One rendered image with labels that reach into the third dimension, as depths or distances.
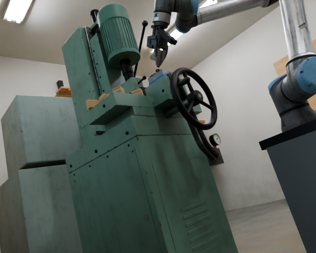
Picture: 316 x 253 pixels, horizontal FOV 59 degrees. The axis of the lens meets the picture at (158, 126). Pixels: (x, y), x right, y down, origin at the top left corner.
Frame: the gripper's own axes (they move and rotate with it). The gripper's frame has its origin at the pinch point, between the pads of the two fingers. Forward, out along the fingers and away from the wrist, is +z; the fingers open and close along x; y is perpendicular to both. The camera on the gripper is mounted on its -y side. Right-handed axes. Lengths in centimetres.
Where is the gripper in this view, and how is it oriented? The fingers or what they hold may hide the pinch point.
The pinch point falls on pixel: (159, 65)
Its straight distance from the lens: 142.4
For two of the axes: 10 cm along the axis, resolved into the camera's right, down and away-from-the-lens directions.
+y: -7.3, -1.4, 6.7
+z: -1.1, 9.9, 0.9
